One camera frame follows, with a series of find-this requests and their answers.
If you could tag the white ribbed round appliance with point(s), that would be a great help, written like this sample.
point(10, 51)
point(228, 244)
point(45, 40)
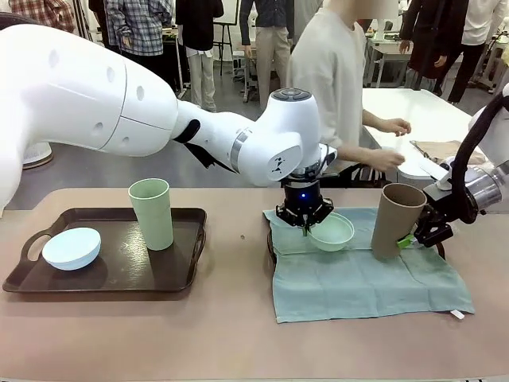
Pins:
point(37, 153)

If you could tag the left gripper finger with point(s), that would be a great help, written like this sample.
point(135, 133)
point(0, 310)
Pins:
point(323, 213)
point(288, 217)

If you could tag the light blue bowl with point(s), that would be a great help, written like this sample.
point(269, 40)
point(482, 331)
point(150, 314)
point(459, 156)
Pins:
point(71, 250)

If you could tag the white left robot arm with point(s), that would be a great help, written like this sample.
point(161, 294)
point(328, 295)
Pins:
point(79, 99)

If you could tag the person's right forearm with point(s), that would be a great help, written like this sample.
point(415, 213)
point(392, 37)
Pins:
point(358, 155)

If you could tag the white-legged standing desk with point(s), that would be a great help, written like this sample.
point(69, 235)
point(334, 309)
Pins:
point(180, 67)

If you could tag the dark brown plastic tray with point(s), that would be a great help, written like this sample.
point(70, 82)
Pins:
point(131, 270)
point(271, 246)

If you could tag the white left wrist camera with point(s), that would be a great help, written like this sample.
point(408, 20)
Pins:
point(329, 156)

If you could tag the white table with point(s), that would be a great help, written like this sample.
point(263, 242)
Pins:
point(417, 107)

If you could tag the person in blue plaid shirt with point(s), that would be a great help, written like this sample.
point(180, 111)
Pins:
point(139, 24)

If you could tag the person's left forearm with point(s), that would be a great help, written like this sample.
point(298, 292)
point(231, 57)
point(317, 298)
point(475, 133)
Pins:
point(371, 120)

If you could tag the person in khaki trousers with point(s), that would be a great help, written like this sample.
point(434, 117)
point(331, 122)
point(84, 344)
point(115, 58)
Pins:
point(270, 51)

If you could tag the person in white trousers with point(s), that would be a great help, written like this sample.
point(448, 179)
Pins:
point(199, 24)

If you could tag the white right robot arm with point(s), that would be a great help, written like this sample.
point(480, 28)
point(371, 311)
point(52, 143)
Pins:
point(485, 191)

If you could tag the light green tall cup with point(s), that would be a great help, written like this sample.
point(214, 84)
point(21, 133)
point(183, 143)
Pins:
point(155, 215)

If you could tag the person in red plaid shirt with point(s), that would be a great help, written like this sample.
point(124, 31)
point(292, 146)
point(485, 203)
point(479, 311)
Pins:
point(40, 10)

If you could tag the white background desk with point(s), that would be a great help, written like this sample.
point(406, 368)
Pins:
point(391, 51)

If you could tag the person's right hand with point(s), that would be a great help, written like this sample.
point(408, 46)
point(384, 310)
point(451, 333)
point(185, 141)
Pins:
point(389, 160)

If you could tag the brown tall cup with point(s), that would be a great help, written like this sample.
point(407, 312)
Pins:
point(393, 227)

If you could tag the teal cloth mat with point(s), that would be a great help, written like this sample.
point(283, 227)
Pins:
point(358, 282)

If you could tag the person's left hand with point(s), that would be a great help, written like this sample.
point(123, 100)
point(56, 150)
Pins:
point(395, 127)

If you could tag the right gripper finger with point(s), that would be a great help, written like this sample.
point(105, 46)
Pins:
point(406, 242)
point(421, 224)

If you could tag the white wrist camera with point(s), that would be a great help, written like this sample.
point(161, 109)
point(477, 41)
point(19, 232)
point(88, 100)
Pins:
point(329, 156)
point(437, 187)

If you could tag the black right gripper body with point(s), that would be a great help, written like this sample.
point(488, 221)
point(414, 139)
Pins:
point(439, 231)

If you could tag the person in white sweatshirt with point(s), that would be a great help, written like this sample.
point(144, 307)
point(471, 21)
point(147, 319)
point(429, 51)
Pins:
point(330, 79)

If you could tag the light green bowl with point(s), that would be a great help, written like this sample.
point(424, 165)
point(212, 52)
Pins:
point(334, 235)

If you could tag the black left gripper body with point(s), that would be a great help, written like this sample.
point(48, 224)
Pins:
point(302, 199)

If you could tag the beige cloth mat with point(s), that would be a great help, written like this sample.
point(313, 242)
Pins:
point(445, 149)

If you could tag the person in black coat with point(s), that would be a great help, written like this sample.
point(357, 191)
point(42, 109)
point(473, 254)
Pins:
point(433, 40)

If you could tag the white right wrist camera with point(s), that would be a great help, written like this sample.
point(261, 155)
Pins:
point(437, 187)

